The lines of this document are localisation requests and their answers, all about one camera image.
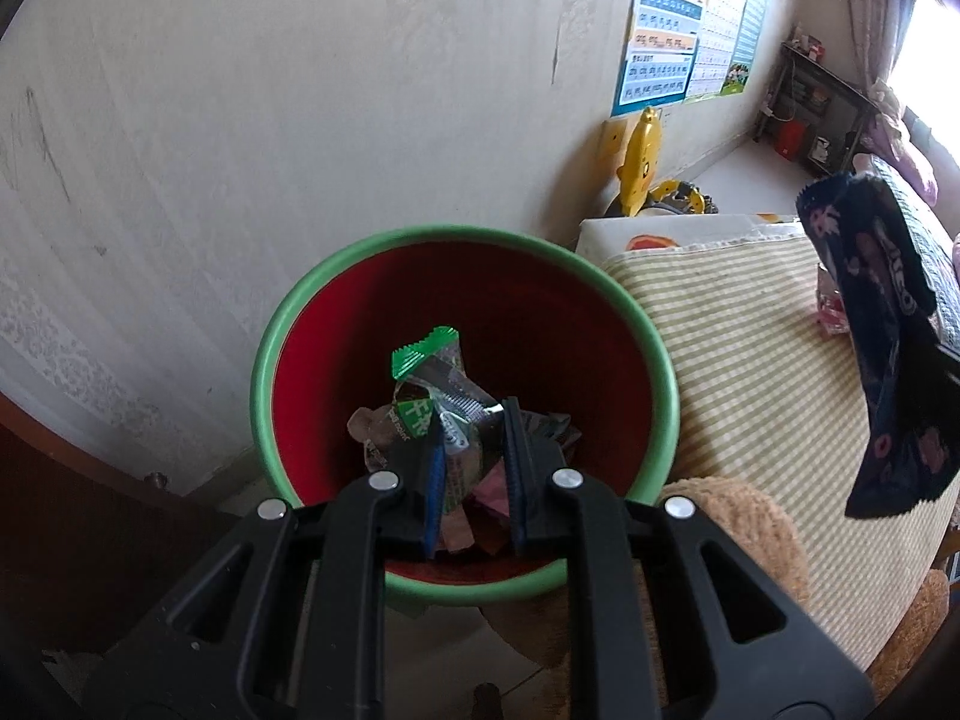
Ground brown plush cushion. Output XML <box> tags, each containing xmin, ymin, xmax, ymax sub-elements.
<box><xmin>480</xmin><ymin>476</ymin><xmax>811</xmax><ymax>720</ymax></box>
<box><xmin>870</xmin><ymin>568</ymin><xmax>952</xmax><ymax>700</ymax></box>

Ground white printed table cover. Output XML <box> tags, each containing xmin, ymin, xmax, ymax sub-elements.
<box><xmin>576</xmin><ymin>212</ymin><xmax>805</xmax><ymax>257</ymax></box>

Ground green edged wall chart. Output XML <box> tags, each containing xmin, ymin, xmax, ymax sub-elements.
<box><xmin>684</xmin><ymin>0</ymin><xmax>772</xmax><ymax>102</ymax></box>

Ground red bin with green rim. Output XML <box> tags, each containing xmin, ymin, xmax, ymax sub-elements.
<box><xmin>250</xmin><ymin>223</ymin><xmax>682</xmax><ymax>608</ymax></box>

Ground brown patterned paper wrapper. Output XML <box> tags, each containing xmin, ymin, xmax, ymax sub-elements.
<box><xmin>346</xmin><ymin>406</ymin><xmax>392</xmax><ymax>473</ymax></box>

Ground yellow black toy vehicle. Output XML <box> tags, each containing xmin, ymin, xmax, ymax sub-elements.
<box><xmin>649</xmin><ymin>178</ymin><xmax>719</xmax><ymax>215</ymax></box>

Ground blue striped wall poster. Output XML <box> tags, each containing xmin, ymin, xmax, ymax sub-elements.
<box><xmin>610</xmin><ymin>0</ymin><xmax>710</xmax><ymax>119</ymax></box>

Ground pale curtain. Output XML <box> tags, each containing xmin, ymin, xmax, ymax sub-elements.
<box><xmin>844</xmin><ymin>0</ymin><xmax>920</xmax><ymax>91</ymax></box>

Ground dark wooden cabinet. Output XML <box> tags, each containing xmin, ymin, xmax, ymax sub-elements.
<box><xmin>0</xmin><ymin>394</ymin><xmax>248</xmax><ymax>661</ymax></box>

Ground green clear snack wrapper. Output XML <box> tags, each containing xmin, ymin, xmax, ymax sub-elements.
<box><xmin>390</xmin><ymin>325</ymin><xmax>500</xmax><ymax>515</ymax></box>

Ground yellow duck toy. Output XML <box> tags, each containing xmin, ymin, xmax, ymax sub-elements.
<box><xmin>615</xmin><ymin>106</ymin><xmax>666</xmax><ymax>215</ymax></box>

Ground red brown snack wrapper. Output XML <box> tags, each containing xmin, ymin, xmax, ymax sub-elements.
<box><xmin>814</xmin><ymin>268</ymin><xmax>850</xmax><ymax>336</ymax></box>

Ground large pink snack bag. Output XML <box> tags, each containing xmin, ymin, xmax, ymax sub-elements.
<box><xmin>471</xmin><ymin>463</ymin><xmax>512</xmax><ymax>520</ymax></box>

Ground checkered cloth table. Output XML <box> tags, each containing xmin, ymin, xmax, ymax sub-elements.
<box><xmin>604</xmin><ymin>229</ymin><xmax>960</xmax><ymax>672</ymax></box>

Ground dark blue snack wrapper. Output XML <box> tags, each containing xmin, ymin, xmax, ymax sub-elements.
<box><xmin>795</xmin><ymin>171</ymin><xmax>960</xmax><ymax>518</ymax></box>

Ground pink pillow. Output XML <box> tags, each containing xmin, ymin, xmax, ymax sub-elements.
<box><xmin>862</xmin><ymin>124</ymin><xmax>940</xmax><ymax>205</ymax></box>

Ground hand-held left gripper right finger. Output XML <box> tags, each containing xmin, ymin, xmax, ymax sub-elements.
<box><xmin>502</xmin><ymin>397</ymin><xmax>875</xmax><ymax>720</ymax></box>

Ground striped bed blanket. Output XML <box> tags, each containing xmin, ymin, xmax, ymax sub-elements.
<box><xmin>889</xmin><ymin>163</ymin><xmax>960</xmax><ymax>248</ymax></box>

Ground dark metal shelf rack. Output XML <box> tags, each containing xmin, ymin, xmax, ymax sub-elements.
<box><xmin>752</xmin><ymin>41</ymin><xmax>878</xmax><ymax>181</ymax></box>

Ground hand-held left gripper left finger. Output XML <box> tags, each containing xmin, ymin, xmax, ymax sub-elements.
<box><xmin>82</xmin><ymin>435</ymin><xmax>449</xmax><ymax>720</ymax></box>

